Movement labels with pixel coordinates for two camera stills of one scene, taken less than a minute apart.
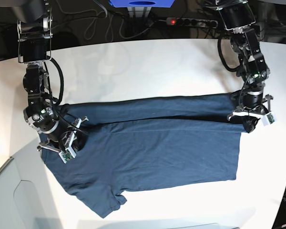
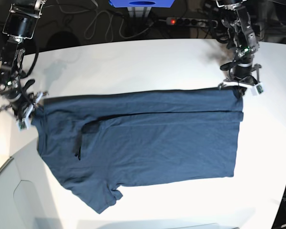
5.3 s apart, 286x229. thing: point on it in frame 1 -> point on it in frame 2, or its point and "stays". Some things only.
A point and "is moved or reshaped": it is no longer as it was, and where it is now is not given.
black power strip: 206,23 stays
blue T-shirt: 132,143 is moved or reshaped
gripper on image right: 252,104 -> 242,71
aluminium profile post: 138,12 stays
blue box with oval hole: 141,3 stays
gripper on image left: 41,115 -> 23,103
